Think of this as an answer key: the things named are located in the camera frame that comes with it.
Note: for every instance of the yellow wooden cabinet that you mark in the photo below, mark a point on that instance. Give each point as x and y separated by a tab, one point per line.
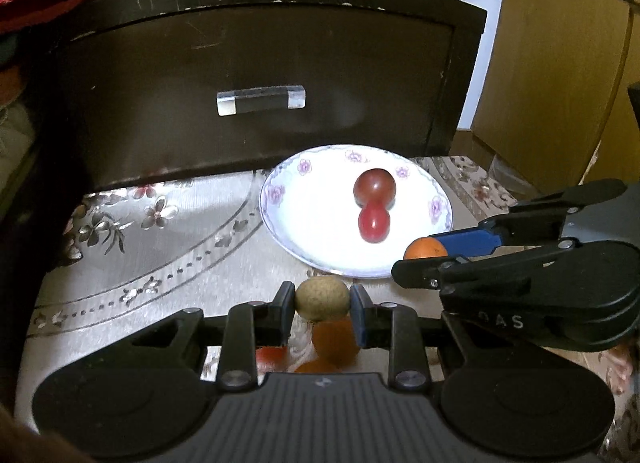
560	83

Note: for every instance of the floral silver tablecloth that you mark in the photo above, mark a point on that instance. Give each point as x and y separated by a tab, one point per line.
165	243

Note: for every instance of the white floral-rim plate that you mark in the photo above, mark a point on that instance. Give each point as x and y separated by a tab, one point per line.
325	223

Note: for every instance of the dark purple cherry tomato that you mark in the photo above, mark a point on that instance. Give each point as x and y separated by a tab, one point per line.
375	186

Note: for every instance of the red cherry tomato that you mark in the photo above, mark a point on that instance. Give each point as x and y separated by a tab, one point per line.
271	359
373	224

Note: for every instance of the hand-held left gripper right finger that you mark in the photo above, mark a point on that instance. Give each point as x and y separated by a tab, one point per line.
357	314

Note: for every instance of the small orange kumquat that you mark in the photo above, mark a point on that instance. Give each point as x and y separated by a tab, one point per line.
422	249
336	342

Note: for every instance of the dark wooden drawer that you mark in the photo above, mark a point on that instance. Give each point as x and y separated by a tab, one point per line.
250	68

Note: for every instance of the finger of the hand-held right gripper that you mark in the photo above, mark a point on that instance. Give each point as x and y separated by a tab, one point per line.
470	242
450	274

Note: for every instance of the tan longan fruit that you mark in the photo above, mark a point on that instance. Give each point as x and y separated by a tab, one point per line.
322	299

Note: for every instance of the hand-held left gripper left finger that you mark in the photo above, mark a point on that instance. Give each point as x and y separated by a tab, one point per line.
287	314

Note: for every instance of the person's right hand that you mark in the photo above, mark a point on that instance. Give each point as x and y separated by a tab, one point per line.
621	370

